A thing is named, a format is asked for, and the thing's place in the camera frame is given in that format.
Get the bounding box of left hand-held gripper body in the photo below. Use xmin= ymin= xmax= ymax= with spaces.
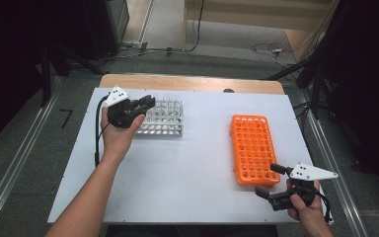
xmin=104 ymin=85 xmax=146 ymax=128

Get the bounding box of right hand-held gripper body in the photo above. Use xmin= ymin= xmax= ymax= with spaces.
xmin=266 ymin=161 xmax=340 ymax=212

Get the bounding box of metal test tube rack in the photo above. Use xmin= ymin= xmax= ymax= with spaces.
xmin=134 ymin=98 xmax=185 ymax=137

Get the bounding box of orange plastic test tube rack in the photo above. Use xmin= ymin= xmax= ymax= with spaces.
xmin=230 ymin=114 xmax=281 ymax=188

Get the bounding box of person's right hand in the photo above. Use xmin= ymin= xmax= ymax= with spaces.
xmin=285 ymin=180 xmax=328 ymax=229

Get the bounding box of person's left hand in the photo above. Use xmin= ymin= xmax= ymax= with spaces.
xmin=100 ymin=107 xmax=146 ymax=166

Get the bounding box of wooden table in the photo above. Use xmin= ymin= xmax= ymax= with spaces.
xmin=99 ymin=73 xmax=285 ymax=96

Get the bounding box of dark cabinet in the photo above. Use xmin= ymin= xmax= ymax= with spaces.
xmin=82 ymin=0 xmax=131 ymax=60

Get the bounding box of black metal stand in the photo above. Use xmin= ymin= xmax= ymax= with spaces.
xmin=265 ymin=55 xmax=330 ymax=119
xmin=38 ymin=42 xmax=107 ymax=108

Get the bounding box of person's dark clothing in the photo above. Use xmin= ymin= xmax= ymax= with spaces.
xmin=107 ymin=224 xmax=279 ymax=237

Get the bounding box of dark curtain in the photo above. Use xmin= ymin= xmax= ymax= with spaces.
xmin=319 ymin=0 xmax=379 ymax=198
xmin=0 ymin=0 xmax=90 ymax=152

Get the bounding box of light wooden furniture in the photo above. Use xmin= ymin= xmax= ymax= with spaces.
xmin=182 ymin=0 xmax=340 ymax=52

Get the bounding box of aluminium floor rail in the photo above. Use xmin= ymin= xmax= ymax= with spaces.
xmin=0 ymin=77 xmax=62 ymax=231
xmin=297 ymin=90 xmax=369 ymax=237

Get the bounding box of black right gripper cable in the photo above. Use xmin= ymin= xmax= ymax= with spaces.
xmin=315 ymin=189 xmax=333 ymax=223

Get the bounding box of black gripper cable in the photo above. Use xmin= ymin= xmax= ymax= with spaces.
xmin=315 ymin=189 xmax=333 ymax=223
xmin=94 ymin=95 xmax=111 ymax=167

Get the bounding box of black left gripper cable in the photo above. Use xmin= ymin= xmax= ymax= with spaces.
xmin=94 ymin=95 xmax=111 ymax=167

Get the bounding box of grey floor cable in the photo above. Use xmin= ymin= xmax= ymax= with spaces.
xmin=98 ymin=40 xmax=186 ymax=62

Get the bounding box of hanging black cable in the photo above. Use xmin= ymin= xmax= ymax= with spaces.
xmin=187 ymin=0 xmax=206 ymax=53

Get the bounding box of white floor cable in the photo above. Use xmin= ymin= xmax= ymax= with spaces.
xmin=250 ymin=41 xmax=289 ymax=67

